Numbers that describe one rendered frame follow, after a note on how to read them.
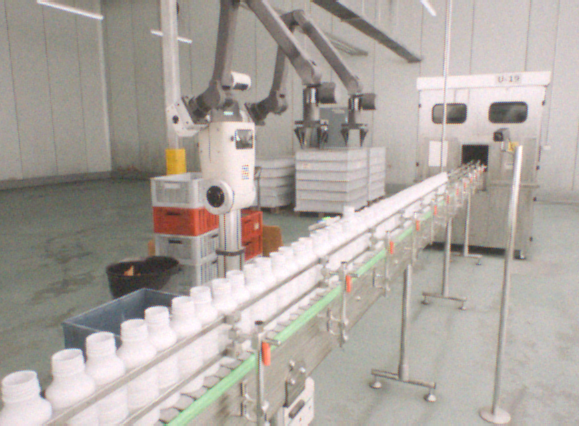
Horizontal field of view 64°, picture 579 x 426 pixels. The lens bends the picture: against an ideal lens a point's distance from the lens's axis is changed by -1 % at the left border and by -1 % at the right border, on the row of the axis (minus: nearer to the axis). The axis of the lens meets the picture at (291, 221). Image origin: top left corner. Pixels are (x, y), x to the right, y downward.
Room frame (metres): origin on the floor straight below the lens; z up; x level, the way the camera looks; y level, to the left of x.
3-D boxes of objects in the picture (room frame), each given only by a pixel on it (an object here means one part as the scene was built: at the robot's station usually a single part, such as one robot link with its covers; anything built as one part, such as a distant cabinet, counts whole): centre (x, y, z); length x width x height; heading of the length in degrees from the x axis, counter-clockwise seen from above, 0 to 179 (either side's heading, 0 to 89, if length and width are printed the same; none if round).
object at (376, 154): (9.97, -1.38, 0.59); 1.25 x 1.03 x 1.17; 155
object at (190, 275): (3.87, 0.82, 0.33); 0.61 x 0.41 x 0.22; 160
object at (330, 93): (1.62, -0.11, 1.61); 0.12 x 0.09 x 0.12; 64
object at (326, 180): (8.50, -0.76, 0.59); 1.24 x 1.03 x 1.17; 156
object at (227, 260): (2.06, 0.28, 0.74); 0.11 x 0.11 x 0.40; 63
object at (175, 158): (11.27, 2.78, 0.55); 0.40 x 0.40 x 1.10; 63
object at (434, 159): (5.62, -1.77, 1.22); 0.23 x 0.03 x 0.32; 63
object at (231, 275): (0.93, 0.12, 1.08); 0.06 x 0.06 x 0.17
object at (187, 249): (3.86, 0.82, 0.55); 0.61 x 0.41 x 0.22; 161
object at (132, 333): (0.67, 0.24, 1.08); 0.06 x 0.06 x 0.17
